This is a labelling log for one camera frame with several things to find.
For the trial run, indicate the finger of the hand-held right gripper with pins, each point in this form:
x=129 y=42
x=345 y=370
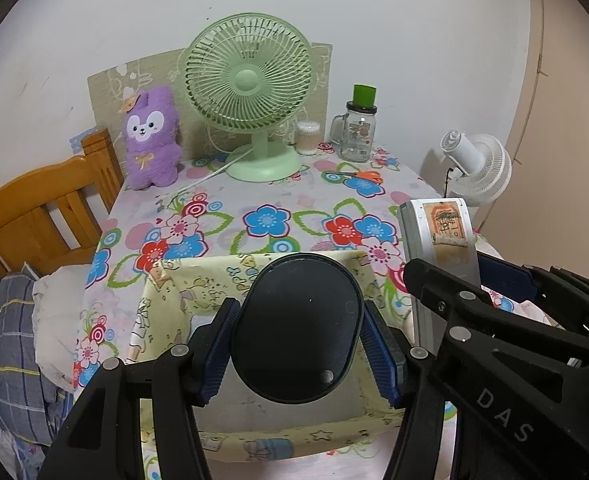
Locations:
x=467 y=310
x=509 y=280

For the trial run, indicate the floral tablecloth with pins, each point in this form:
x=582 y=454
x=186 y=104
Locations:
x=274 y=210

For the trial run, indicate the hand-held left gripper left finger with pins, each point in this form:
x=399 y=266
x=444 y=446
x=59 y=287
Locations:
x=217 y=355

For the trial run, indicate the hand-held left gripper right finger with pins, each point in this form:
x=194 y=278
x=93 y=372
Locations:
x=384 y=355

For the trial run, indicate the glass jar mug green lid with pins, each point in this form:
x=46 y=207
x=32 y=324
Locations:
x=357 y=132

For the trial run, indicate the purple plush toy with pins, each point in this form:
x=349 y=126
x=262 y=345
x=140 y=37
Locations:
x=149 y=135

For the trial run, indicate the white pillow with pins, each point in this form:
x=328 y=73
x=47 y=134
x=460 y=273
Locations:
x=57 y=320

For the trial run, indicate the blue paper sheet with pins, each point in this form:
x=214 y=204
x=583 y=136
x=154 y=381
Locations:
x=80 y=139

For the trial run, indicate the plaid blanket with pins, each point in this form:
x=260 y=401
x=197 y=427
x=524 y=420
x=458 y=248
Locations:
x=4 y=340

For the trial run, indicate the light printed cloth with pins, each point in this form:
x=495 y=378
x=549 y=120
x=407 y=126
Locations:
x=4 y=450

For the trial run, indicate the wooden bed headboard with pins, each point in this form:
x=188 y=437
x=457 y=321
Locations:
x=29 y=210

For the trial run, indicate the green desk fan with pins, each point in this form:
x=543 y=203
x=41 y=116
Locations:
x=247 y=80

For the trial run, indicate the yellow cartoon-print storage box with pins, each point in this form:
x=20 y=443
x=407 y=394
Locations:
x=174 y=290

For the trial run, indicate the white clip fan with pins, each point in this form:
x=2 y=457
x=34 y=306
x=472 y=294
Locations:
x=479 y=162

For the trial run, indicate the cotton swab container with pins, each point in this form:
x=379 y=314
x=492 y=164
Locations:
x=307 y=137

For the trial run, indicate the beige cartoon-print board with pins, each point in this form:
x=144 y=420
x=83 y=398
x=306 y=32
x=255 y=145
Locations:
x=109 y=90

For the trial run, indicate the silver rectangular box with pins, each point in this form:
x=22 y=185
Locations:
x=424 y=232

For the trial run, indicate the dark oval mirror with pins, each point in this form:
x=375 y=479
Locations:
x=294 y=325

